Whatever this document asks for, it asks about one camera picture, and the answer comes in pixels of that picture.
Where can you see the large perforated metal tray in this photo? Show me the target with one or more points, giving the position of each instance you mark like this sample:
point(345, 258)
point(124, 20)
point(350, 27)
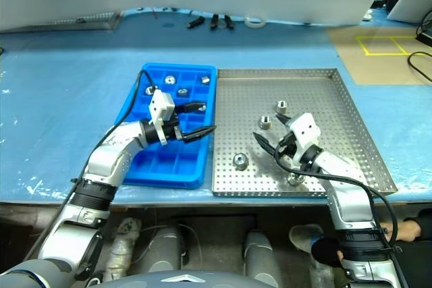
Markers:
point(303, 85)

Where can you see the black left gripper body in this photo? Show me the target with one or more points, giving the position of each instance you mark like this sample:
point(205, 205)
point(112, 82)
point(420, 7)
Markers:
point(172, 131)

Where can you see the long perforated metal tray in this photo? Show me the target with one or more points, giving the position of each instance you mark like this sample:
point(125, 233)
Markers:
point(84, 20)

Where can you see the white worn shoe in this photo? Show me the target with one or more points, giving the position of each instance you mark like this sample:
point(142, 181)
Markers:
point(303, 237)

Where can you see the white wrapped post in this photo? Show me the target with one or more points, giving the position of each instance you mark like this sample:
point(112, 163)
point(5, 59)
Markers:
point(121, 244)

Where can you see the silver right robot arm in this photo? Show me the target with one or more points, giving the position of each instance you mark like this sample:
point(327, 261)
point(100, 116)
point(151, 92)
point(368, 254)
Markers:
point(347, 193)

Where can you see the grey rounded robot leg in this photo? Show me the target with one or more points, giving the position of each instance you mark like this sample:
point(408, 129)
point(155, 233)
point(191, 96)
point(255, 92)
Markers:
point(260, 254)
point(167, 251)

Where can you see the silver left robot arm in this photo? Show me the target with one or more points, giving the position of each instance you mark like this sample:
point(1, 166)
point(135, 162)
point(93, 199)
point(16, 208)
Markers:
point(108, 160)

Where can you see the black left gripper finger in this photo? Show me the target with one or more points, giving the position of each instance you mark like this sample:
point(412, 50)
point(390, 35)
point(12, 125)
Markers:
point(197, 134)
point(190, 107)

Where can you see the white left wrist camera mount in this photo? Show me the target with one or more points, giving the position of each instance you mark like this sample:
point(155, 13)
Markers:
point(161, 104)

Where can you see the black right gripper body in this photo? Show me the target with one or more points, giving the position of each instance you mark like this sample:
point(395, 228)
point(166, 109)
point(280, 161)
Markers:
point(287, 144)

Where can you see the blue compartment tray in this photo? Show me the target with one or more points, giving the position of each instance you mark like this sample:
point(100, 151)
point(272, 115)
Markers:
point(168, 166)

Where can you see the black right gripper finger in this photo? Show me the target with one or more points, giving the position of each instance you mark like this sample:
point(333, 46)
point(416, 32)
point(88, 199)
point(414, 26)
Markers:
point(285, 122)
point(266, 144)

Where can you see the blue table cover sheet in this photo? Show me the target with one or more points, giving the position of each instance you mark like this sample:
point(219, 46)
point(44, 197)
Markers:
point(60, 106)

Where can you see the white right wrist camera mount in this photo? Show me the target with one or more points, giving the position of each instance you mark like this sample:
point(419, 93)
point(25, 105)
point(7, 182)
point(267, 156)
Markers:
point(305, 129)

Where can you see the white tape roll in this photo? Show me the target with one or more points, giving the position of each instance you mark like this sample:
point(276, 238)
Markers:
point(254, 23)

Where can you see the brown cardboard sheet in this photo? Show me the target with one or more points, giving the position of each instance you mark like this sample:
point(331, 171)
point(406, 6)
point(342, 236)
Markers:
point(378, 65)

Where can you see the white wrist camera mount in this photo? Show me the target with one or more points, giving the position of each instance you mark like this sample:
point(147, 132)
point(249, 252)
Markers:
point(161, 104)
point(305, 129)

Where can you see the grey robot torso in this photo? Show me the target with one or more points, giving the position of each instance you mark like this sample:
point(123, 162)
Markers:
point(182, 279)

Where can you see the small white object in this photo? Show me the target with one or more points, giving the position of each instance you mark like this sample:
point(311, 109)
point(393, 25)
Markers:
point(368, 15)

